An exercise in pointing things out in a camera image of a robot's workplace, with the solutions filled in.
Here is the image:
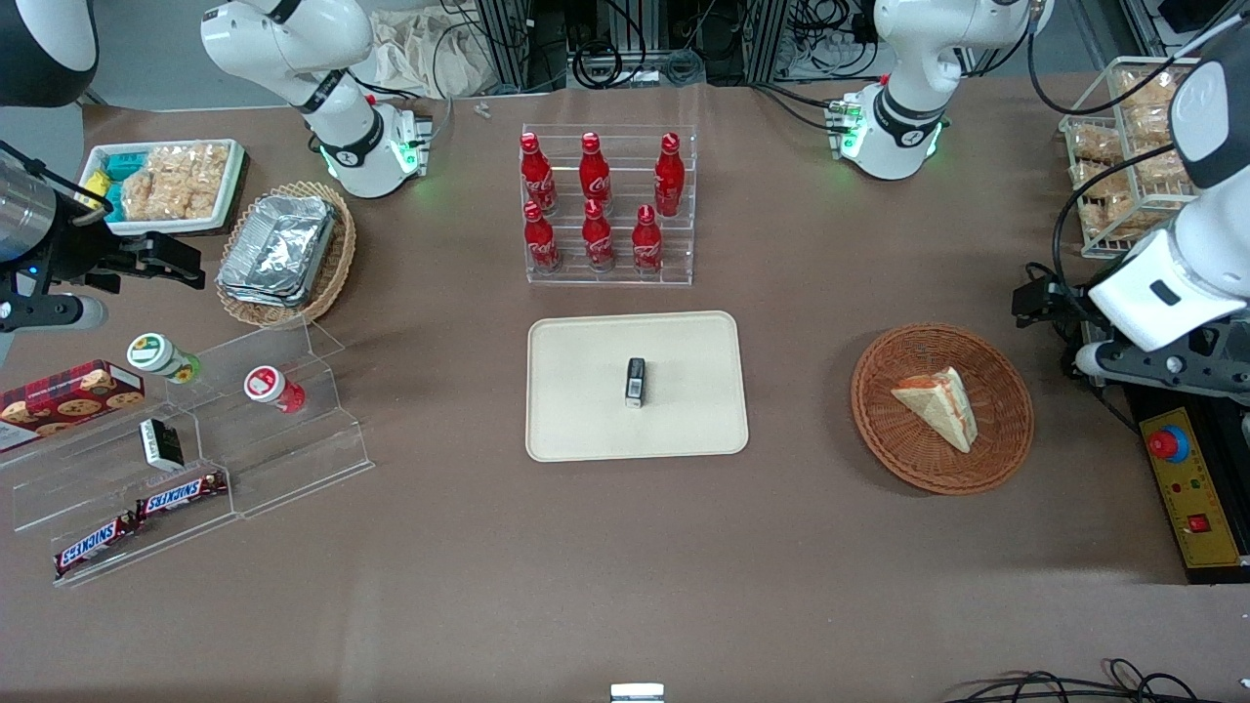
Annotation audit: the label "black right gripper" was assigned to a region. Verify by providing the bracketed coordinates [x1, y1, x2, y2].
[0, 195, 207, 333]

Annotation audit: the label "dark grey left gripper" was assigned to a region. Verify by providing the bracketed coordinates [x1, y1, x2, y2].
[1013, 276, 1250, 403]

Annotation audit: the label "triangular wrapped sandwich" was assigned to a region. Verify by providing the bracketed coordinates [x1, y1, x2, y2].
[891, 367, 979, 454]

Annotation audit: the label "oval light wicker basket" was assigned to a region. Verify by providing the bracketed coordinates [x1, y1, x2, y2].
[217, 181, 357, 328]

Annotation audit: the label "round brown wicker basket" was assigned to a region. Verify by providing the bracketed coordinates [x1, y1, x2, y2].
[850, 323, 1035, 496]

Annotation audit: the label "beige plastic tray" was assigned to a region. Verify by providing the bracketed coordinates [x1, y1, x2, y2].
[526, 310, 750, 463]

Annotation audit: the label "white rectangular snack container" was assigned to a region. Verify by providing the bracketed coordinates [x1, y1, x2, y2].
[76, 140, 245, 236]

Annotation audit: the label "clear rice cracker bag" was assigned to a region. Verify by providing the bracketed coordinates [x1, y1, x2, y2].
[120, 154, 185, 222]
[168, 143, 231, 218]

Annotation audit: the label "green sunflower lid cup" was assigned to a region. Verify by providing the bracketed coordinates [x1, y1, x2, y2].
[127, 333, 203, 384]

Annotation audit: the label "cracker snack bag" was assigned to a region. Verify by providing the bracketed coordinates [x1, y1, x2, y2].
[1069, 125, 1124, 165]
[1113, 66, 1197, 138]
[1074, 166, 1163, 255]
[1133, 145, 1194, 188]

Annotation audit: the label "stack of foil containers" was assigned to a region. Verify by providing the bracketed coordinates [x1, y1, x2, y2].
[217, 193, 338, 309]

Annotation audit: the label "teal snack packet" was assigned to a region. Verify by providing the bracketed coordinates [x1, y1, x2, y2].
[101, 149, 147, 221]

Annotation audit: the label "red strawberry lid cup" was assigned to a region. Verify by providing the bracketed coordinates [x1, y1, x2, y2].
[243, 365, 307, 414]

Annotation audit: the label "red plaid cookie box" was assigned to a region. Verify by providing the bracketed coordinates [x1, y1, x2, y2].
[0, 360, 146, 453]

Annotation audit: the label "black white small box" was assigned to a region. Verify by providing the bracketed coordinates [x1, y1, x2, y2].
[139, 418, 185, 472]

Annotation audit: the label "clear acrylic tiered shelf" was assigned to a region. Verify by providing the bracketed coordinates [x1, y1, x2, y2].
[0, 317, 375, 587]

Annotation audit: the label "Snickers chocolate bar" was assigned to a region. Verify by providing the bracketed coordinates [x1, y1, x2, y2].
[54, 513, 141, 579]
[135, 472, 229, 518]

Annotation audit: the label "yellow emergency stop box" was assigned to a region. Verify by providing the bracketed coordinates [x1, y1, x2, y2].
[1138, 405, 1247, 570]

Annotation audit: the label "beige cloth bag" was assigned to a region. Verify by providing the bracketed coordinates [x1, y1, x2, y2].
[363, 8, 489, 99]

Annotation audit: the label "red cola bottle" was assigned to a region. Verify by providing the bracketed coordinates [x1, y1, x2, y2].
[632, 204, 665, 275]
[581, 198, 616, 273]
[578, 132, 613, 218]
[522, 200, 563, 274]
[520, 132, 558, 216]
[653, 132, 686, 218]

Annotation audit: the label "clear acrylic bottle rack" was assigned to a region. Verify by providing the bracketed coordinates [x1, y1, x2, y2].
[521, 124, 699, 287]

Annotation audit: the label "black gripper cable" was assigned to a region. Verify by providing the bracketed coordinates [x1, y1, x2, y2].
[1050, 145, 1178, 289]

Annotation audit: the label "white wire rack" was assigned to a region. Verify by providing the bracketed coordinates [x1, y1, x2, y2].
[1060, 56, 1217, 260]

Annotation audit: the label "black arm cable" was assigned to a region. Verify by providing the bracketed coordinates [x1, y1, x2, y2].
[1025, 0, 1222, 116]

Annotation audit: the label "black floor cables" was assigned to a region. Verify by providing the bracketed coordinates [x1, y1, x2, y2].
[942, 659, 1250, 703]

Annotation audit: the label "aluminium frame post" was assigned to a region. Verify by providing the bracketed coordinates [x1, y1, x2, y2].
[476, 0, 533, 94]

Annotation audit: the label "coiled black cable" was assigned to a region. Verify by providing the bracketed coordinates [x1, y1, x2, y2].
[571, 41, 626, 91]

